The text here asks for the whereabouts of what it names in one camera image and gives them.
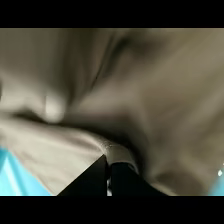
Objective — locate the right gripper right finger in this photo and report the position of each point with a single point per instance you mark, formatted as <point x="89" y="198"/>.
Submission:
<point x="133" y="183"/>

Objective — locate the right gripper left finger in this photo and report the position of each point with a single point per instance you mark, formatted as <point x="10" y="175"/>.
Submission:
<point x="91" y="181"/>

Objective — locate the brown shirt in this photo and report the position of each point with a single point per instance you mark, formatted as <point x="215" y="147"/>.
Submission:
<point x="140" y="86"/>

